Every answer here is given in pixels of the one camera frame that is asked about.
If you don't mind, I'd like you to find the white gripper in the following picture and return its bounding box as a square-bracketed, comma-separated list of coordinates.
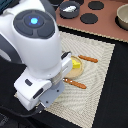
[14, 69, 64, 111]

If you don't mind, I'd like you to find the yellow cheese wedge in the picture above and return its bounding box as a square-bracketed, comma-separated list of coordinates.
[71, 57, 81, 69]

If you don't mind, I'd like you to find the small grey pot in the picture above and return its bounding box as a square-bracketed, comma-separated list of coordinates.
[59, 1, 80, 19]

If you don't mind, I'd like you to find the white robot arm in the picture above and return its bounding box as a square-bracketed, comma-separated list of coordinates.
[0, 0, 72, 110]

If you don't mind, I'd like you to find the round wooden plate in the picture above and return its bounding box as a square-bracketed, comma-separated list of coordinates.
[66, 56, 84, 79]

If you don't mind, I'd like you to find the beige woven placemat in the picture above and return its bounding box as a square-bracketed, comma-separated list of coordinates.
[13, 30, 116, 128]

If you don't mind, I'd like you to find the black stove burner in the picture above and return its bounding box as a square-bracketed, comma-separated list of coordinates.
[80, 13, 98, 24]
[88, 1, 104, 10]

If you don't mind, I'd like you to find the pink toy stove board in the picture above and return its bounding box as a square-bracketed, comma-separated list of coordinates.
[56, 0, 128, 42]

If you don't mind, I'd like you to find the beige bowl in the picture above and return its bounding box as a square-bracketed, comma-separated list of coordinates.
[117, 4, 128, 30]

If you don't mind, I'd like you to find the wooden handled fork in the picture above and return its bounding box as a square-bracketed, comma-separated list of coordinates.
[63, 78, 87, 89]

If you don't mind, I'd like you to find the wooden handled knife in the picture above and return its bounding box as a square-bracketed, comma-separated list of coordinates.
[78, 55, 98, 63]

